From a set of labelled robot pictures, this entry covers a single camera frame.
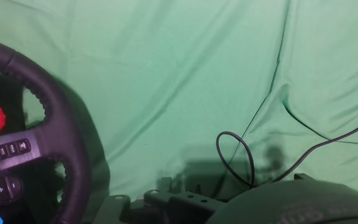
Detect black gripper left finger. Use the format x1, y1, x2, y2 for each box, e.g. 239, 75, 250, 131
91, 177, 227, 224

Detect black leather steering wheel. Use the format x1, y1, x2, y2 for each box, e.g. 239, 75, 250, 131
0, 35, 93, 224

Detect green cloth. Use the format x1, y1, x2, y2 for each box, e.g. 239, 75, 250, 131
0, 0, 358, 208

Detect thin black USB cable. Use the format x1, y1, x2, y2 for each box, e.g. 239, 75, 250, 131
215, 117, 358, 189

